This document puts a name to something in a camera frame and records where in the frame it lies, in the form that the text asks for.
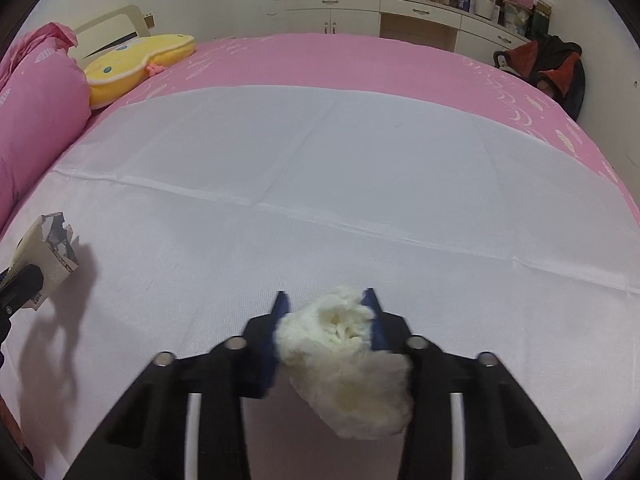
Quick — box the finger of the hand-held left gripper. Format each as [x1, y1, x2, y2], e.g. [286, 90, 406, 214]
[0, 264, 45, 317]

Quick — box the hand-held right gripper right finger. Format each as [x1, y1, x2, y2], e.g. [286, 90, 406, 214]
[361, 287, 583, 480]

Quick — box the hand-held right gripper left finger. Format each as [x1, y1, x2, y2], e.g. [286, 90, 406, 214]
[65, 290, 293, 480]

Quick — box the brown white cookie wrapper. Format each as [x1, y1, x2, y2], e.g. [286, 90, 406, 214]
[7, 212, 81, 311]

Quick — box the white tissue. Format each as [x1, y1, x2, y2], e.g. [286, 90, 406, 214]
[274, 285, 415, 442]

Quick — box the pink rolled quilt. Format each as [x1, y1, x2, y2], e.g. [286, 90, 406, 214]
[0, 22, 94, 233]

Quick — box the yellow plush pillow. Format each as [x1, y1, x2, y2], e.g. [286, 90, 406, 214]
[82, 34, 197, 110]

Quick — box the pink bed sheet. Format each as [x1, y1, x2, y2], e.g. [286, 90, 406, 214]
[90, 34, 637, 211]

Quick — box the cream bed headboard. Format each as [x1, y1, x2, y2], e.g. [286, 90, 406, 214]
[67, 5, 154, 61]

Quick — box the dark red clothing pile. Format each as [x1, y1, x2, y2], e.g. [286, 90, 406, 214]
[494, 35, 586, 121]

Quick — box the cream wall cabinet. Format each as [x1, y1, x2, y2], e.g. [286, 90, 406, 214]
[273, 0, 533, 56]

